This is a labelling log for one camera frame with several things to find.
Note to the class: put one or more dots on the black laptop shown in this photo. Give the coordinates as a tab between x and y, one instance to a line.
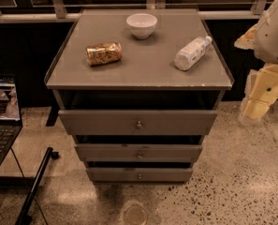
10	114

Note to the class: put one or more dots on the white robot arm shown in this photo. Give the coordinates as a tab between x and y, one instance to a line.
262	37

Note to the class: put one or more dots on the grey drawer cabinet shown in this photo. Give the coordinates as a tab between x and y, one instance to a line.
145	78

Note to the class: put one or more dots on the white plastic bottle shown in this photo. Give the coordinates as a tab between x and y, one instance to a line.
186	57

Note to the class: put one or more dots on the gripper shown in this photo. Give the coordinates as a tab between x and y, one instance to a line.
271	37

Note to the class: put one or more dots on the grey bottom drawer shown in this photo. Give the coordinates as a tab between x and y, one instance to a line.
170	175

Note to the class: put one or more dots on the orange drink can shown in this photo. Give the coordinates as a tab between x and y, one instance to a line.
104	53

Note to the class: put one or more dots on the white ceramic bowl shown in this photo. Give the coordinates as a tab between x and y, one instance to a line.
141	25

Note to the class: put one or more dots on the grey top drawer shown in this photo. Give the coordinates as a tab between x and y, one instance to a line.
137	122

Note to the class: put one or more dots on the metal window railing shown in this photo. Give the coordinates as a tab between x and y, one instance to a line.
60	3

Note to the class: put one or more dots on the grey drawer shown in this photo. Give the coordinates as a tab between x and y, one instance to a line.
138	152
137	122
170	175

